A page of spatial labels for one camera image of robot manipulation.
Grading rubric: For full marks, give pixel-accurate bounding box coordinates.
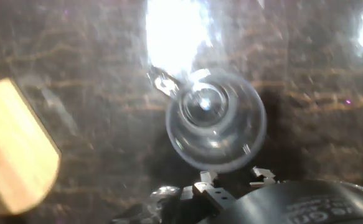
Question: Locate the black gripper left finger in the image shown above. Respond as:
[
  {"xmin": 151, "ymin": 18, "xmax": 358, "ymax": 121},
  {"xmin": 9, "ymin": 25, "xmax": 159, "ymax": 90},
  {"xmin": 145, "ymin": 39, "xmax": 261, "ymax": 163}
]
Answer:
[{"xmin": 193, "ymin": 170, "xmax": 237, "ymax": 212}]

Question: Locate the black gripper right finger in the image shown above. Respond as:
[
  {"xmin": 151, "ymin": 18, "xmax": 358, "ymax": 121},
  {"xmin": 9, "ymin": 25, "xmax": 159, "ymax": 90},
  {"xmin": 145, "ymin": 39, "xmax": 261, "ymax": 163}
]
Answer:
[{"xmin": 249, "ymin": 166, "xmax": 277, "ymax": 188}]

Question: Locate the clear plastic cup with handle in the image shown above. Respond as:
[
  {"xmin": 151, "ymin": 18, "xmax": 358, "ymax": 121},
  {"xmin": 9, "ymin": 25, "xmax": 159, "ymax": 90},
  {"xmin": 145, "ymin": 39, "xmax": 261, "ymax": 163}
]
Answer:
[{"xmin": 148, "ymin": 67, "xmax": 268, "ymax": 174}]

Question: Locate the wooden cup rack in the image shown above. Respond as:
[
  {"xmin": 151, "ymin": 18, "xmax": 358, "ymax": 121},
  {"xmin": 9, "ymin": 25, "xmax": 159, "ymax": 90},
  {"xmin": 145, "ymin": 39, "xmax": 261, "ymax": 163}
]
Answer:
[{"xmin": 0, "ymin": 77, "xmax": 62, "ymax": 216}]

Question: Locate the dark marble pattern mat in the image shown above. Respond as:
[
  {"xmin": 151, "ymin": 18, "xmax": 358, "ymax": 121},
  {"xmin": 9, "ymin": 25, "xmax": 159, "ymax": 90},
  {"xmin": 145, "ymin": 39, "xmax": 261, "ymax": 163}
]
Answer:
[{"xmin": 0, "ymin": 0, "xmax": 363, "ymax": 224}]

